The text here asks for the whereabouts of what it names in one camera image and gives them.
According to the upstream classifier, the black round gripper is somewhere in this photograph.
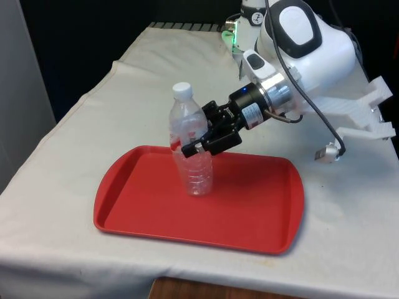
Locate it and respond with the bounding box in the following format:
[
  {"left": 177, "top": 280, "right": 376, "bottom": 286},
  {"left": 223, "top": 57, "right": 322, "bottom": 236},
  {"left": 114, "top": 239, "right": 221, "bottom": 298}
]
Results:
[{"left": 181, "top": 83, "right": 272, "bottom": 158}]

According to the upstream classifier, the clear plastic bottle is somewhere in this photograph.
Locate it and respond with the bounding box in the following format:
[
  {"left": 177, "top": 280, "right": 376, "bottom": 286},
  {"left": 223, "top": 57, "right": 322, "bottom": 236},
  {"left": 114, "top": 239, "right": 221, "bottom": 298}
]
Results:
[{"left": 168, "top": 81, "right": 214, "bottom": 198}]

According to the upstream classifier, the red tray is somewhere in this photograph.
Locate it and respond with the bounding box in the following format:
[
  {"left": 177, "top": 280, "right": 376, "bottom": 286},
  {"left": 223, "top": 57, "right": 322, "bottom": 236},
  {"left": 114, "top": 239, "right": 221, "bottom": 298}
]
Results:
[{"left": 93, "top": 145, "right": 305, "bottom": 257}]

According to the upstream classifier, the grey cabinet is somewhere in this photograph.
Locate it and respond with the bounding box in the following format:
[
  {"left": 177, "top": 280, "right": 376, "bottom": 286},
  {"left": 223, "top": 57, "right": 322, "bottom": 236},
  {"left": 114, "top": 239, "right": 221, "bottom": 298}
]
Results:
[{"left": 0, "top": 0, "right": 57, "bottom": 194}]

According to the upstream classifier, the black cable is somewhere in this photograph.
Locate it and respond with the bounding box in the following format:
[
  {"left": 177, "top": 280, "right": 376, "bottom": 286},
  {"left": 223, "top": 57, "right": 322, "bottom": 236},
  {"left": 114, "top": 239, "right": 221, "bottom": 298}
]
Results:
[
  {"left": 264, "top": 109, "right": 305, "bottom": 124},
  {"left": 264, "top": 0, "right": 347, "bottom": 156}
]

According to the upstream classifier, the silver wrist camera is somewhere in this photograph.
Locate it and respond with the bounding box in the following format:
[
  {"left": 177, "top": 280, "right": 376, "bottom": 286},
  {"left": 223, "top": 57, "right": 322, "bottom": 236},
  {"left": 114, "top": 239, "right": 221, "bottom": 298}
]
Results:
[{"left": 313, "top": 141, "right": 343, "bottom": 164}]

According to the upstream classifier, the white stepped bracket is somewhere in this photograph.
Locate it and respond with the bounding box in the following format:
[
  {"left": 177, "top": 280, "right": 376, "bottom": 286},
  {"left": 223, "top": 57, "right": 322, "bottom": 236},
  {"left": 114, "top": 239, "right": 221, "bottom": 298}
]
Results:
[{"left": 311, "top": 75, "right": 397, "bottom": 141}]

